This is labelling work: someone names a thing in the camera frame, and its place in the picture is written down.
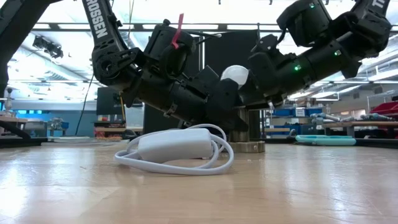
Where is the brass lamp socket base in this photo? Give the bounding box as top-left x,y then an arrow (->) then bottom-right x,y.
228,105 -> 267,154

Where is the black monitor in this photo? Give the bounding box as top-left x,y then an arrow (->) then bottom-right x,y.
96,86 -> 144,116

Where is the black curtain divider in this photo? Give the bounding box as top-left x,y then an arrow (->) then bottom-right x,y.
143,29 -> 261,141

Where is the clear plastic bin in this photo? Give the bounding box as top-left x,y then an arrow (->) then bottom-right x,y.
126,107 -> 146,128

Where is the yellow cable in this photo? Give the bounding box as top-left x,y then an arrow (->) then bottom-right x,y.
119,93 -> 127,122

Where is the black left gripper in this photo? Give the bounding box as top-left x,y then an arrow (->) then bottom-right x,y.
174,77 -> 249,132

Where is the long wooden workbench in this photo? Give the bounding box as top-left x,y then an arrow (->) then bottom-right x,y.
323,120 -> 398,138

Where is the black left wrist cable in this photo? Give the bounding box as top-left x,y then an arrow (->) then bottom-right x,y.
186,30 -> 223,44

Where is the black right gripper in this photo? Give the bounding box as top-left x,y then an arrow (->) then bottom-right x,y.
238,51 -> 310,110

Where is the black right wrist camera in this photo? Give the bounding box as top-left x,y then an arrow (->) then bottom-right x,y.
251,33 -> 280,55

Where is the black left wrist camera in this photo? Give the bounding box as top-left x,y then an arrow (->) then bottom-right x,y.
194,64 -> 221,91

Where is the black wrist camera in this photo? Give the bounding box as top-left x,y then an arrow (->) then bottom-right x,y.
194,64 -> 221,91
251,33 -> 280,55

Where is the red storage bin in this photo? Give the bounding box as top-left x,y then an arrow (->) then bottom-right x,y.
369,101 -> 398,116

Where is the thin black hanging cable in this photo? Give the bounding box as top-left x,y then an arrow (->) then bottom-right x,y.
74,73 -> 95,136

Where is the black ceiling camera rig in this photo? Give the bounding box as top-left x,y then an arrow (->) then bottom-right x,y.
32,35 -> 65,60

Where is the small wooden table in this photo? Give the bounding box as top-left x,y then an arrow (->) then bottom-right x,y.
0,116 -> 29,139

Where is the white light bulb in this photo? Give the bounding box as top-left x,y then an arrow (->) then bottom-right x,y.
220,64 -> 250,90

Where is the grey stand with black knob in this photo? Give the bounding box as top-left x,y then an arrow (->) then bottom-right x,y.
4,88 -> 14,116

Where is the red zip tie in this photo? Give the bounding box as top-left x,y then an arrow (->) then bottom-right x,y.
171,12 -> 185,50

